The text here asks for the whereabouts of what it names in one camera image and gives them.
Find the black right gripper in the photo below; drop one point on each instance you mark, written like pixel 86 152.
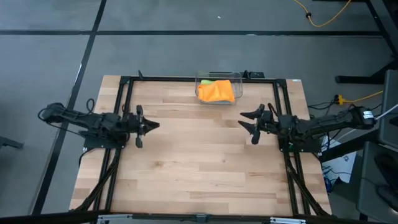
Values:
pixel 267 123

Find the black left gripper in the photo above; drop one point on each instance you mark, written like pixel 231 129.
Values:
pixel 135 124

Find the orange microfiber towel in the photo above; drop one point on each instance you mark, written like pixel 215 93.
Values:
pixel 216 91

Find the lime green microfiber towel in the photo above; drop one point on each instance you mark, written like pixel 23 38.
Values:
pixel 206 81

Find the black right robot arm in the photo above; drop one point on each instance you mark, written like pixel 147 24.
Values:
pixel 326 123

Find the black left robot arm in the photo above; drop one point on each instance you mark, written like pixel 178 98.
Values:
pixel 87 119

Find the clear plastic bin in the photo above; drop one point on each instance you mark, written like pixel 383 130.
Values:
pixel 238 90

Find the white paper sheet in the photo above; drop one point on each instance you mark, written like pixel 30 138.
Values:
pixel 342 165

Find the grey desk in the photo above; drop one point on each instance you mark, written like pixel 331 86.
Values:
pixel 367 186

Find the black gantry beam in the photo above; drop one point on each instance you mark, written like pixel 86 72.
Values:
pixel 46 217

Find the black furniture foot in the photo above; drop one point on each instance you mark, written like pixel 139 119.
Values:
pixel 9 142

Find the black frame bracket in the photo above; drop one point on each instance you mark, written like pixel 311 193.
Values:
pixel 255 75

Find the black aluminium table frame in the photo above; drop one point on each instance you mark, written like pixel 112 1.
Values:
pixel 155 78

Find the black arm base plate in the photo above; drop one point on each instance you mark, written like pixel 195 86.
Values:
pixel 99 143
pixel 306 148

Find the silver bracket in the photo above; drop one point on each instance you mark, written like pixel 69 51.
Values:
pixel 115 219
pixel 287 221

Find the small grey camera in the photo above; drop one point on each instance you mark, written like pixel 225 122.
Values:
pixel 201 218

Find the black desk frame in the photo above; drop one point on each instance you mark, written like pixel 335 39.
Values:
pixel 357 80

